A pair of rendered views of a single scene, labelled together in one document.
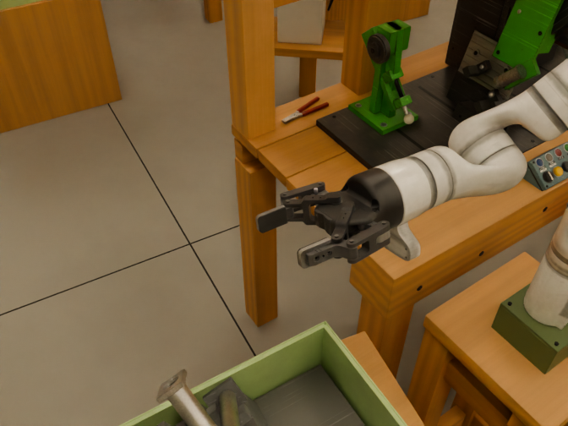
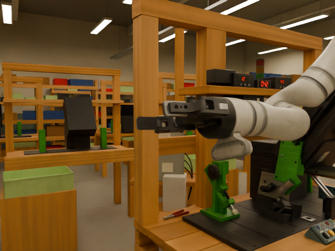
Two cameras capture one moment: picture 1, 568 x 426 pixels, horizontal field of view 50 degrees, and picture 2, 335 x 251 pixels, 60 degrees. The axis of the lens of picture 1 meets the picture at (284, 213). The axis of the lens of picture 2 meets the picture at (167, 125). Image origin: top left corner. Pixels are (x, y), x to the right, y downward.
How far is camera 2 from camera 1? 48 cm
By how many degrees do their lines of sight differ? 41
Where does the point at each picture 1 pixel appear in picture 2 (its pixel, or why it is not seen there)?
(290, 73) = not seen: hidden behind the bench
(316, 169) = (183, 237)
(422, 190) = (246, 106)
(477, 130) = (273, 101)
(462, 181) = (271, 112)
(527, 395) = not seen: outside the picture
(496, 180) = (292, 118)
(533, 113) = (303, 83)
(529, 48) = (292, 171)
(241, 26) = (141, 155)
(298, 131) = (172, 222)
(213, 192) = not seen: outside the picture
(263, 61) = (152, 176)
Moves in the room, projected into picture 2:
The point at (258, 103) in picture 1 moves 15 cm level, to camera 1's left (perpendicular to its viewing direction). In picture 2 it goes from (149, 201) to (117, 201)
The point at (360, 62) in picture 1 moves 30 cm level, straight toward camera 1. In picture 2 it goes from (205, 189) to (203, 208)
